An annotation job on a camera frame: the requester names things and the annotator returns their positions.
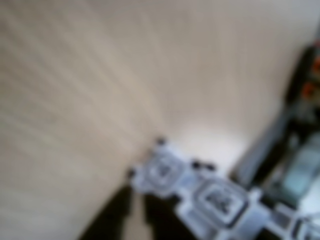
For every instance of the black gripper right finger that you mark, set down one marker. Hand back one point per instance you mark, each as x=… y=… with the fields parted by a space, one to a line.
x=165 y=222

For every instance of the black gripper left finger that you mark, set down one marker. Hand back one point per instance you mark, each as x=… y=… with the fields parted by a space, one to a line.
x=110 y=222

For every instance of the white cube with crossed symbol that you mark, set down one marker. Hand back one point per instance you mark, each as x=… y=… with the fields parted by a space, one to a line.
x=220 y=200

